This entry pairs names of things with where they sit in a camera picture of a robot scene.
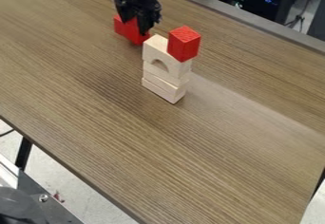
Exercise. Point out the red cube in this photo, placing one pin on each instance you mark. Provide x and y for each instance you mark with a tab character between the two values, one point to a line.
129	31
184	44

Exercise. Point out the wooden arch block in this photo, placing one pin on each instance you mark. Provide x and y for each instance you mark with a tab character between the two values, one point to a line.
156	49

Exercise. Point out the wooden flat block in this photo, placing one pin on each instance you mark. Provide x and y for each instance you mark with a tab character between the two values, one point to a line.
163	90

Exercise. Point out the black table leg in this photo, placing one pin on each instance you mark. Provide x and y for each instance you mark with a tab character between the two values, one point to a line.
23	153

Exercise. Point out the black metal base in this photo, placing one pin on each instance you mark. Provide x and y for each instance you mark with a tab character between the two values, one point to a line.
29	202

